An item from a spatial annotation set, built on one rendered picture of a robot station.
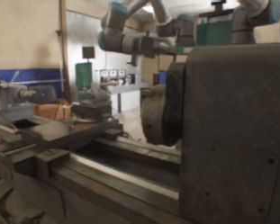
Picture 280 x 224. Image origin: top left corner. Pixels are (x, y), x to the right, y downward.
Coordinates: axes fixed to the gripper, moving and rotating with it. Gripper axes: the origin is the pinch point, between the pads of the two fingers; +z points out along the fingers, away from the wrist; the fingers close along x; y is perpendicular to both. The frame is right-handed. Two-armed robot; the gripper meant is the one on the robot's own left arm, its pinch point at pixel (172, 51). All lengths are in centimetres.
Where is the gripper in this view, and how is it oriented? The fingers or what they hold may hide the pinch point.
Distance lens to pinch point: 88.2
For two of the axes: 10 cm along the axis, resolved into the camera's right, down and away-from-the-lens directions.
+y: 2.3, -9.7, 0.6
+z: 9.6, 2.1, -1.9
